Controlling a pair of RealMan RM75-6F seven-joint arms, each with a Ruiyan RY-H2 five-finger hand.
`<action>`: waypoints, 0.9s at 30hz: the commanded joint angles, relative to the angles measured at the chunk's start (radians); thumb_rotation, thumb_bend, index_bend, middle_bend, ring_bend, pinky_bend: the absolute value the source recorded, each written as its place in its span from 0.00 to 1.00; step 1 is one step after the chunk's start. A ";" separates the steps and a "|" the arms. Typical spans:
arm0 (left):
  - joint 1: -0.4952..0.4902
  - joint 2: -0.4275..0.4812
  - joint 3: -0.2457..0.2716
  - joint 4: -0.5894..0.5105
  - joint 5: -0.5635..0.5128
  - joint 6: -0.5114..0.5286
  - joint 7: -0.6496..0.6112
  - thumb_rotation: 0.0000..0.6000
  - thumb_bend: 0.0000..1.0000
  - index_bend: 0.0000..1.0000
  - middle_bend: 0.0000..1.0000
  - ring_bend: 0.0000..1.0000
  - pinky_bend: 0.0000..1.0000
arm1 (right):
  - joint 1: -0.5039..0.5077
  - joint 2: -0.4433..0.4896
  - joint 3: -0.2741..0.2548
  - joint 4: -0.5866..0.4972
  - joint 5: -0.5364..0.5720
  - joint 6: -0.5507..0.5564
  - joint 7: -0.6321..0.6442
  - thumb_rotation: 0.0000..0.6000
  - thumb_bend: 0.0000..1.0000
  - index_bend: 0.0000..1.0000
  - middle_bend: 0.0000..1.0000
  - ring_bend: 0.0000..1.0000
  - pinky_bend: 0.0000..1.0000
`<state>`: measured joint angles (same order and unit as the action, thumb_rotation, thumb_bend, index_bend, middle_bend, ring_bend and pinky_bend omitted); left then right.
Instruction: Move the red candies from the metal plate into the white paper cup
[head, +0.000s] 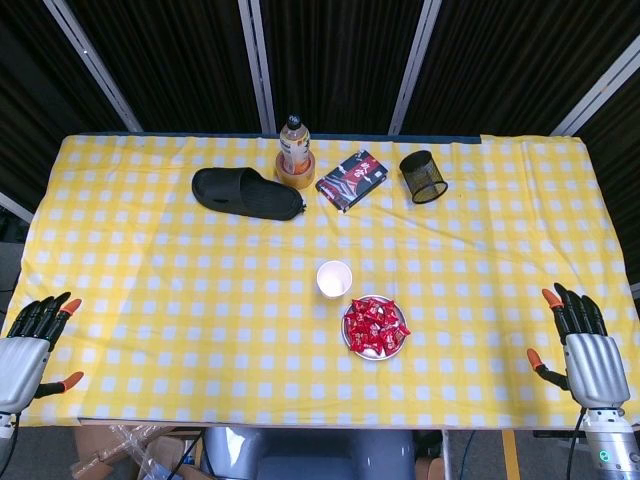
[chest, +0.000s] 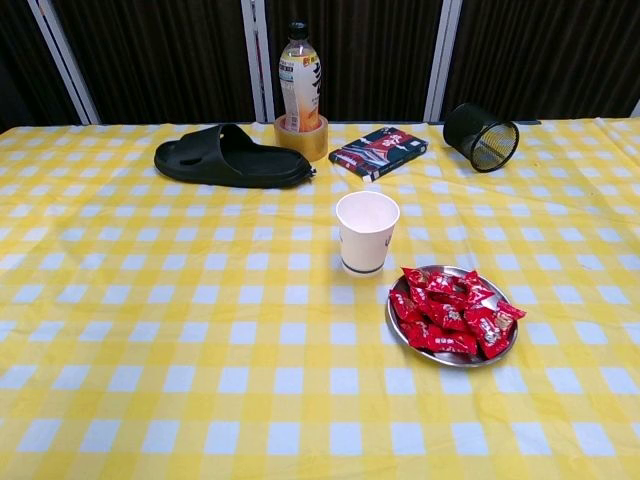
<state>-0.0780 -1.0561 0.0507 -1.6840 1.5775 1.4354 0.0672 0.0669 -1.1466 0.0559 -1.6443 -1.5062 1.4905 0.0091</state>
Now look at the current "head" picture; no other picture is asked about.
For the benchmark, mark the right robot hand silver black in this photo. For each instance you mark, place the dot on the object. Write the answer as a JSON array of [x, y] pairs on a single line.
[[595, 370]]

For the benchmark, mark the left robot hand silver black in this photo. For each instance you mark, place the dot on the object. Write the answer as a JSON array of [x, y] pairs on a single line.
[[22, 365]]

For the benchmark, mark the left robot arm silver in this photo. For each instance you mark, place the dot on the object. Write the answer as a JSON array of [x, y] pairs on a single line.
[[5, 425]]

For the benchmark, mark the white paper cup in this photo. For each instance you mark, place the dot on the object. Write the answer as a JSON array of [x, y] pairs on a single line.
[[334, 277]]

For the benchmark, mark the brown cardboard box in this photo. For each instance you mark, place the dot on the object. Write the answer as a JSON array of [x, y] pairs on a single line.
[[92, 450]]

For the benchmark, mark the clear plastic wrap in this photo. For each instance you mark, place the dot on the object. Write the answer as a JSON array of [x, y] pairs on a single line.
[[125, 435]]

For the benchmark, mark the yellow white checkered tablecloth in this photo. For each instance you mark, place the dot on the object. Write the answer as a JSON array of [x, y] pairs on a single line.
[[200, 300]]

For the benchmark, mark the round metal plate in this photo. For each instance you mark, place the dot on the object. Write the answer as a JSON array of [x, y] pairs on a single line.
[[375, 357]]

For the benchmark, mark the black corrugated partition panel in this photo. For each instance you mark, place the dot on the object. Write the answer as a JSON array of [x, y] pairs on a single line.
[[30, 100], [620, 150], [175, 65], [500, 60], [340, 60]]

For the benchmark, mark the black mesh pen holder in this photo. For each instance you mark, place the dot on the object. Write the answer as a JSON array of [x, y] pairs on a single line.
[[422, 180]]

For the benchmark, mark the black rubber slipper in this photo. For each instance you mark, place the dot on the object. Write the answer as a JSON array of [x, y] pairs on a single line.
[[250, 195]]

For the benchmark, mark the grey robot torso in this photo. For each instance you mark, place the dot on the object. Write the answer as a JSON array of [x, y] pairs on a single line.
[[310, 455]]

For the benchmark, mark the black red snack packet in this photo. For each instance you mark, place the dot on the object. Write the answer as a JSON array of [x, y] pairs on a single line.
[[350, 180]]

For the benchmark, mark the brown packing tape roll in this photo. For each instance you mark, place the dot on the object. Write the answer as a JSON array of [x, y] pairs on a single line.
[[300, 181]]

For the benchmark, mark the orange drink plastic bottle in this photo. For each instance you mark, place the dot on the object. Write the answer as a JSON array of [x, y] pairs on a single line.
[[295, 145]]

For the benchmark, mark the aluminium frame post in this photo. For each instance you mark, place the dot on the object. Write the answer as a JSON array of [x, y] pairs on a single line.
[[15, 206], [600, 100], [259, 65], [93, 65], [415, 65]]

